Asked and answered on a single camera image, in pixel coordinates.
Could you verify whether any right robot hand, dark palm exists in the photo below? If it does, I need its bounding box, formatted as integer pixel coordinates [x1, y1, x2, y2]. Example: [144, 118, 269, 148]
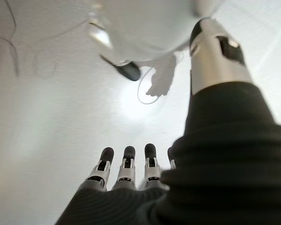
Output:
[55, 18, 281, 225]

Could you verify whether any black spoon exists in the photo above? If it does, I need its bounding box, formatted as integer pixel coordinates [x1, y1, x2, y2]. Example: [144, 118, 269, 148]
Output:
[99, 54, 141, 82]

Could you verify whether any thin white wire loop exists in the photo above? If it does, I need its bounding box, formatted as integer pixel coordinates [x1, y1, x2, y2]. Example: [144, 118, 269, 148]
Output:
[137, 66, 165, 105]

